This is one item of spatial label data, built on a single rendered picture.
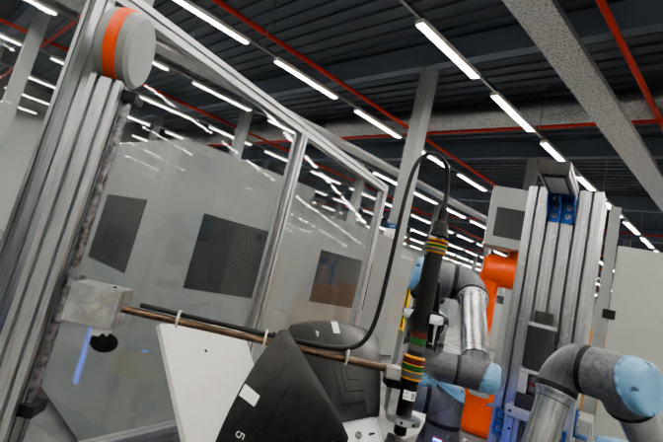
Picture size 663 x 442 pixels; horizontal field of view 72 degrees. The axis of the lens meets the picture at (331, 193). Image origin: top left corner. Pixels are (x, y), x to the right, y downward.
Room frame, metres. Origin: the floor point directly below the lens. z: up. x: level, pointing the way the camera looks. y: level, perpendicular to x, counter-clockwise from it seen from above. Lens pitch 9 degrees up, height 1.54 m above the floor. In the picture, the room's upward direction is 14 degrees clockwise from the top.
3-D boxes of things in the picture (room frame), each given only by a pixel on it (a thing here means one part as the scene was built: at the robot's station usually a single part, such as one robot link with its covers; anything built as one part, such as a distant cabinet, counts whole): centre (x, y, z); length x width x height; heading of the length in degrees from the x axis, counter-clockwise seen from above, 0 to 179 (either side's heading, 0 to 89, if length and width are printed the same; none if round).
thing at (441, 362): (1.21, -0.35, 1.37); 0.11 x 0.08 x 0.11; 79
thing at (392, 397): (0.95, -0.23, 1.34); 0.09 x 0.07 x 0.10; 95
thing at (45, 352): (0.90, 0.44, 1.48); 0.05 x 0.03 x 0.62; 5
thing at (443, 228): (0.95, -0.24, 1.49); 0.04 x 0.04 x 0.46
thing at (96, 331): (0.90, 0.35, 1.32); 0.05 x 0.04 x 0.05; 95
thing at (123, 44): (0.89, 0.48, 1.88); 0.17 x 0.15 x 0.16; 150
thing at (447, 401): (1.65, -0.54, 1.20); 0.13 x 0.12 x 0.14; 79
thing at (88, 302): (0.90, 0.38, 1.38); 0.10 x 0.07 x 0.08; 95
